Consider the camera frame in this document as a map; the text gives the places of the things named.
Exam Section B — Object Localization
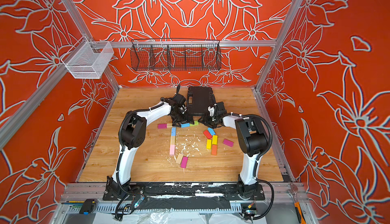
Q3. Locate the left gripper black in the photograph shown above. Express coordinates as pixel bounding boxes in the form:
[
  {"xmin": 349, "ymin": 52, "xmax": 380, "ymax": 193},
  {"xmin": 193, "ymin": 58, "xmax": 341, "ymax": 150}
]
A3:
[{"xmin": 171, "ymin": 110, "xmax": 196, "ymax": 126}]

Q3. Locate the light blue block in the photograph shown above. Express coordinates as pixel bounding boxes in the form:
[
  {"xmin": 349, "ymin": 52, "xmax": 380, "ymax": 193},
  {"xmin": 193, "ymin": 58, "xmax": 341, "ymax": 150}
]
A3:
[
  {"xmin": 207, "ymin": 128, "xmax": 216, "ymax": 136},
  {"xmin": 181, "ymin": 123, "xmax": 191, "ymax": 128}
]

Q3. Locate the green block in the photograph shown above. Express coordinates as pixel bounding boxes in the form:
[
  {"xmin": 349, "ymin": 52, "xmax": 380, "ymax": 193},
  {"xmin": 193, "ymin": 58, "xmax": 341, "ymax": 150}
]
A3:
[{"xmin": 190, "ymin": 120, "xmax": 199, "ymax": 127}]

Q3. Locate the magenta block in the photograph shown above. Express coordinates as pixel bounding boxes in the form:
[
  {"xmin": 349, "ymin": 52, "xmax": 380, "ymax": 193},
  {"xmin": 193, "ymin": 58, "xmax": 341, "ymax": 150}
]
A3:
[
  {"xmin": 157, "ymin": 123, "xmax": 168, "ymax": 129},
  {"xmin": 180, "ymin": 157, "xmax": 189, "ymax": 169},
  {"xmin": 222, "ymin": 139, "xmax": 234, "ymax": 147}
]

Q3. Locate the black plastic tool case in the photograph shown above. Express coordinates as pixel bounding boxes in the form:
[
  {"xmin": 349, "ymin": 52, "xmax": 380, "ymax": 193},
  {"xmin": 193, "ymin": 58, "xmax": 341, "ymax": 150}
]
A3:
[{"xmin": 187, "ymin": 87, "xmax": 215, "ymax": 116}]

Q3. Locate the orange block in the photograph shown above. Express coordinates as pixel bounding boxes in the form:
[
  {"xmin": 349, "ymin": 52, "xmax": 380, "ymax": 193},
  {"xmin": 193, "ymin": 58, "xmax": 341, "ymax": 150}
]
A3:
[{"xmin": 211, "ymin": 144, "xmax": 217, "ymax": 156}]

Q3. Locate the pink block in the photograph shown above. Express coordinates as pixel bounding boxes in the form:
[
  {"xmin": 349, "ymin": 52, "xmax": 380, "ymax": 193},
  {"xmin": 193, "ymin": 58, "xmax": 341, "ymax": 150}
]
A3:
[{"xmin": 169, "ymin": 145, "xmax": 176, "ymax": 156}]

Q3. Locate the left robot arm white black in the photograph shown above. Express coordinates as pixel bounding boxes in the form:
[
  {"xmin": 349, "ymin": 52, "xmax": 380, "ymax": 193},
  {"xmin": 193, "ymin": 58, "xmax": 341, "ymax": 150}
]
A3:
[{"xmin": 105, "ymin": 85, "xmax": 194, "ymax": 199}]

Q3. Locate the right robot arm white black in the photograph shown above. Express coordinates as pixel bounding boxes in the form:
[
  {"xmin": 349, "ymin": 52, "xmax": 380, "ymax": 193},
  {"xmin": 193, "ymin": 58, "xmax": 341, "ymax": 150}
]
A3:
[{"xmin": 199, "ymin": 102, "xmax": 275, "ymax": 221}]

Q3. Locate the red block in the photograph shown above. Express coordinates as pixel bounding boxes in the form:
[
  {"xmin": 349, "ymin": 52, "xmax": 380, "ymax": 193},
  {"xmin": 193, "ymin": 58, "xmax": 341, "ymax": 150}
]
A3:
[{"xmin": 203, "ymin": 130, "xmax": 213, "ymax": 139}]

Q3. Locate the yellow block upper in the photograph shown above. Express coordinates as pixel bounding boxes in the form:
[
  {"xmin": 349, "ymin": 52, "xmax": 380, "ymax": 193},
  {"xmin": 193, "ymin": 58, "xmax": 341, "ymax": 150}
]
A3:
[{"xmin": 212, "ymin": 135, "xmax": 218, "ymax": 145}]

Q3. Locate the yellow block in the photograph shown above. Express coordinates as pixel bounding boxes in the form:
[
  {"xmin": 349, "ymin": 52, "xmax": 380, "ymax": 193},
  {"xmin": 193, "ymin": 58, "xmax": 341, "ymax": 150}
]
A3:
[
  {"xmin": 212, "ymin": 135, "xmax": 218, "ymax": 145},
  {"xmin": 206, "ymin": 139, "xmax": 212, "ymax": 150}
]

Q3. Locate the yellow block lower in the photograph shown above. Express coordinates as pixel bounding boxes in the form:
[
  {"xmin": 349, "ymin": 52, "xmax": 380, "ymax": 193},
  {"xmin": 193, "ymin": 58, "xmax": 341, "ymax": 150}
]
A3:
[{"xmin": 206, "ymin": 139, "xmax": 212, "ymax": 150}]

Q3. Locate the black wire basket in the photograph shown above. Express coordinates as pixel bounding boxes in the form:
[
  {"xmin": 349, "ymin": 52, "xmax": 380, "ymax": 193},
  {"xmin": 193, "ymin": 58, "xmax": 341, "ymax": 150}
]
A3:
[{"xmin": 130, "ymin": 39, "xmax": 222, "ymax": 72}]

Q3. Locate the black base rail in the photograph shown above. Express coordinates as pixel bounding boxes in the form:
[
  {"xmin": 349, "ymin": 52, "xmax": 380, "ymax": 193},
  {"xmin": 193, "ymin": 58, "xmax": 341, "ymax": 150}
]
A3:
[{"xmin": 103, "ymin": 181, "xmax": 265, "ymax": 201}]

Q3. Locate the white wire basket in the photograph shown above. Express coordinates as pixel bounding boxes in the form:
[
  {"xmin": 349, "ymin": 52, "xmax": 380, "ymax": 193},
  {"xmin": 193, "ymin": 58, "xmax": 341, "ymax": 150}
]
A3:
[{"xmin": 61, "ymin": 41, "xmax": 114, "ymax": 79}]

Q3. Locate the orange handled tool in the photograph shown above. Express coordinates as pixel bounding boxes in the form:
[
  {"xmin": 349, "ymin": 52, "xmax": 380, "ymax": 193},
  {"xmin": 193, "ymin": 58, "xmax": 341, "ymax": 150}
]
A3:
[{"xmin": 294, "ymin": 202, "xmax": 307, "ymax": 224}]

